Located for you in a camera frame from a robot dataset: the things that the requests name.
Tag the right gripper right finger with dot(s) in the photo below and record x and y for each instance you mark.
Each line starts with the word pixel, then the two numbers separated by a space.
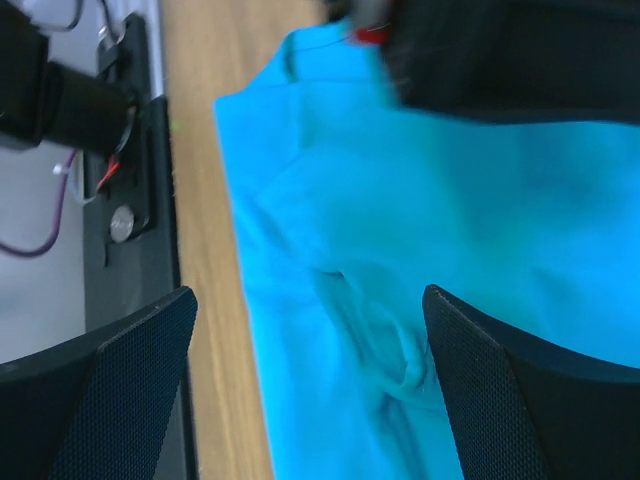
pixel 521 407

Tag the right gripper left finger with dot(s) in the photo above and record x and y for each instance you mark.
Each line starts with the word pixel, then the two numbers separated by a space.
pixel 97 406

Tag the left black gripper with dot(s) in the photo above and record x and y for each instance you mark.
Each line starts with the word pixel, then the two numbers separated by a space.
pixel 505 62

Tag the teal polo shirt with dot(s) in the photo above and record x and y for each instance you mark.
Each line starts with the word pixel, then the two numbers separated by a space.
pixel 346 206

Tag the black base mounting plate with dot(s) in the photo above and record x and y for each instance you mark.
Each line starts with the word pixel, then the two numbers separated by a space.
pixel 130 238

